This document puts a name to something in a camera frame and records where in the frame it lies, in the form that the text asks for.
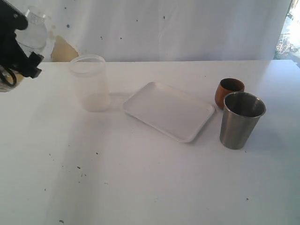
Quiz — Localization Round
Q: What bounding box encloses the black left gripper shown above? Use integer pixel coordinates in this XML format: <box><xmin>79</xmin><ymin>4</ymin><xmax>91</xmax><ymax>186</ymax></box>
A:
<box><xmin>0</xmin><ymin>0</ymin><xmax>44</xmax><ymax>79</ymax></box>

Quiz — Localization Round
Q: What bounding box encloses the clear domed shaker lid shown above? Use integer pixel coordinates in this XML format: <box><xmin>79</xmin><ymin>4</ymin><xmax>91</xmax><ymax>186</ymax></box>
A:
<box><xmin>16</xmin><ymin>6</ymin><xmax>48</xmax><ymax>57</ymax></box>

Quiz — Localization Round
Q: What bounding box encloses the clear plastic shaker cup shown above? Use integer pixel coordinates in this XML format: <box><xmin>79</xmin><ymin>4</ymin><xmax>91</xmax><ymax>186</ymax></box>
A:
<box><xmin>0</xmin><ymin>66</ymin><xmax>24</xmax><ymax>93</ymax></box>

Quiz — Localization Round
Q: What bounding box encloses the brown wooden cup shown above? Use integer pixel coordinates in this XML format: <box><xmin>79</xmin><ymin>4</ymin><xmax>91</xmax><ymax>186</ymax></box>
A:
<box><xmin>215</xmin><ymin>78</ymin><xmax>245</xmax><ymax>110</ymax></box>

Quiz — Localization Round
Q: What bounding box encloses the stainless steel cup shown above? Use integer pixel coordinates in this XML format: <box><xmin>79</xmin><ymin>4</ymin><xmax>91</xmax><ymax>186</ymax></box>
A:
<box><xmin>219</xmin><ymin>92</ymin><xmax>266</xmax><ymax>150</ymax></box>

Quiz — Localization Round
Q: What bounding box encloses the translucent plastic container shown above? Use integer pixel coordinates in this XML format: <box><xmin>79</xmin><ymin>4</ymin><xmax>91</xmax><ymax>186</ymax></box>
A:
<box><xmin>68</xmin><ymin>54</ymin><xmax>110</xmax><ymax>113</ymax></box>

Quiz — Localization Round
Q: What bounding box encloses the white rectangular tray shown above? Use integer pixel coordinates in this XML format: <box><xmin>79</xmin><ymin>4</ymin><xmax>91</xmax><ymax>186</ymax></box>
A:
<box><xmin>123</xmin><ymin>82</ymin><xmax>215</xmax><ymax>143</ymax></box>

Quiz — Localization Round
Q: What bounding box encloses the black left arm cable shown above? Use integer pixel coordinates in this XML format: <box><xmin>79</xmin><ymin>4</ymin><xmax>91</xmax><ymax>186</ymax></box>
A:
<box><xmin>0</xmin><ymin>67</ymin><xmax>18</xmax><ymax>89</ymax></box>

